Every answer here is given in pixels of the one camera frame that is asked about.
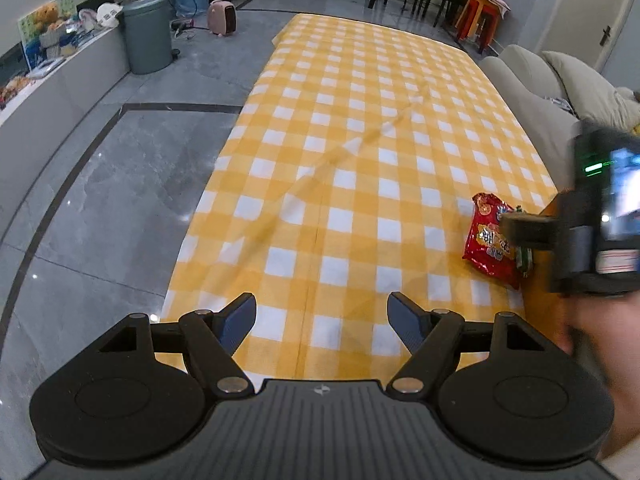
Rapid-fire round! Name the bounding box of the yellow checkered tablecloth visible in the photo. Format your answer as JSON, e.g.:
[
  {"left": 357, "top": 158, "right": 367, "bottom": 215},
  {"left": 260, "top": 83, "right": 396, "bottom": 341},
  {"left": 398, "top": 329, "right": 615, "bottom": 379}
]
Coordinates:
[{"left": 160, "top": 12, "right": 561, "bottom": 381}]

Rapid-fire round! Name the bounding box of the orange plastic stool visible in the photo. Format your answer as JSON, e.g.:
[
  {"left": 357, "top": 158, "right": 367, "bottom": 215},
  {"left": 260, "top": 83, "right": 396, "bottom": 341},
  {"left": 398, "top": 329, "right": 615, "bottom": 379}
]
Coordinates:
[{"left": 454, "top": 0, "right": 506, "bottom": 55}]

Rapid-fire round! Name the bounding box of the red snack packet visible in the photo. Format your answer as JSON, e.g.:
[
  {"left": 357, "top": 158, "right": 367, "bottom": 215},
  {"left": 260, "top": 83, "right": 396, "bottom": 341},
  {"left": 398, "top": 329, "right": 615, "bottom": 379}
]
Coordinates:
[{"left": 462, "top": 192, "right": 525, "bottom": 291}]

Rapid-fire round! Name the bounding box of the pink cloth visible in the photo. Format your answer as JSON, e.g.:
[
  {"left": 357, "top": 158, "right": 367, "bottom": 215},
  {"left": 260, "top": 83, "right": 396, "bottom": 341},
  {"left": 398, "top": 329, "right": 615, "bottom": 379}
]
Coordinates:
[{"left": 462, "top": 0, "right": 512, "bottom": 15}]

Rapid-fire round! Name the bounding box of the white door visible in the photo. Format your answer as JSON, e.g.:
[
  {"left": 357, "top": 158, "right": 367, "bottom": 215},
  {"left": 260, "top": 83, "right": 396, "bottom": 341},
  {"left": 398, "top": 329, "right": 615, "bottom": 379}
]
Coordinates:
[{"left": 520, "top": 0, "right": 633, "bottom": 81}]

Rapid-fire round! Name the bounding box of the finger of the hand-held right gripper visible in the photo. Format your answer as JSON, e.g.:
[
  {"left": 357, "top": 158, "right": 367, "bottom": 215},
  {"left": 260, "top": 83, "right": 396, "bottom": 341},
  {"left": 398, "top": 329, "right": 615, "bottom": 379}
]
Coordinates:
[{"left": 499, "top": 211, "right": 560, "bottom": 252}]

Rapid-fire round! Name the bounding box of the teddy bear picture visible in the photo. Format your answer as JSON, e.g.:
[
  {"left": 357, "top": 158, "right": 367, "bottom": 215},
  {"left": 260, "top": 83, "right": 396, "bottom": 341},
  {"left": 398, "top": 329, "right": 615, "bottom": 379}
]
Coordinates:
[{"left": 17, "top": 0, "right": 79, "bottom": 70}]

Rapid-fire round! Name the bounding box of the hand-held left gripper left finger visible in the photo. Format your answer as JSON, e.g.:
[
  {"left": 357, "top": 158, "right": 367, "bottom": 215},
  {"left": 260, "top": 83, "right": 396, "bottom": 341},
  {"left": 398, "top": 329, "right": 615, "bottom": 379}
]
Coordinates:
[{"left": 97, "top": 292, "right": 258, "bottom": 397}]

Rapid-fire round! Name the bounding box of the green snack packet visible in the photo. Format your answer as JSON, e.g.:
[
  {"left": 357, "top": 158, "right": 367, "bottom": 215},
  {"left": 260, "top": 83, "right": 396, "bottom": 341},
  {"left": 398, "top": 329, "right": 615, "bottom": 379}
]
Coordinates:
[{"left": 514, "top": 204, "right": 535, "bottom": 279}]

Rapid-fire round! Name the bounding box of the beige sofa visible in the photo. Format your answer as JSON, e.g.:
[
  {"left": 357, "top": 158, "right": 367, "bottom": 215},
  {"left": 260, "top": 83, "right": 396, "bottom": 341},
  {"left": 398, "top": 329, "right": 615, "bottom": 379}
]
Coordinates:
[{"left": 480, "top": 44, "right": 640, "bottom": 201}]

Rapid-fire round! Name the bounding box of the grey plant pot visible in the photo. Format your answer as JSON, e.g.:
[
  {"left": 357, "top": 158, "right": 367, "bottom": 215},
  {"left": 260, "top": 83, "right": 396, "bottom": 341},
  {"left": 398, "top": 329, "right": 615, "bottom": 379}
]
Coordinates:
[{"left": 121, "top": 0, "right": 174, "bottom": 75}]

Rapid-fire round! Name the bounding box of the white low cabinet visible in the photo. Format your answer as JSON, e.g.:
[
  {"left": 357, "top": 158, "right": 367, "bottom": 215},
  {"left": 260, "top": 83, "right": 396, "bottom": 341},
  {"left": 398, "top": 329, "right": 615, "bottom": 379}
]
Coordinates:
[{"left": 0, "top": 25, "right": 133, "bottom": 241}]

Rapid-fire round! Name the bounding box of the pink space heater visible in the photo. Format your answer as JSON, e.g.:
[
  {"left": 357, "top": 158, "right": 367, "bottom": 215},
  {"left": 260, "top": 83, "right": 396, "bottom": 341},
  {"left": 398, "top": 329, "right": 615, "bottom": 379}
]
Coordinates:
[{"left": 207, "top": 0, "right": 238, "bottom": 39}]

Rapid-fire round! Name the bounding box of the grey cushion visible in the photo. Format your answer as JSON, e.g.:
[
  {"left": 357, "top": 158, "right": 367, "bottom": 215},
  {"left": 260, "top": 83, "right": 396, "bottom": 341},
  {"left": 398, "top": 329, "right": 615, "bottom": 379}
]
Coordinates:
[{"left": 542, "top": 50, "right": 640, "bottom": 126}]

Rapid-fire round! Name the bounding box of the person's right hand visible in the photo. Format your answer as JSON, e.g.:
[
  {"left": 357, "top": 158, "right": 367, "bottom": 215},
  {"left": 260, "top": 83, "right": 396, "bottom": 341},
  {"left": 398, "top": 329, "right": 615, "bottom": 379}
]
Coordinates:
[{"left": 554, "top": 290, "right": 640, "bottom": 461}]

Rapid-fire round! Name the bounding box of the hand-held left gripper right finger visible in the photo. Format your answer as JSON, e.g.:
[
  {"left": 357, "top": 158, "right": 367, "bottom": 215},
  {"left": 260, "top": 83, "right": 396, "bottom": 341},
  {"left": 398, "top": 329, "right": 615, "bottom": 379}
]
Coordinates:
[{"left": 385, "top": 291, "right": 551, "bottom": 397}]

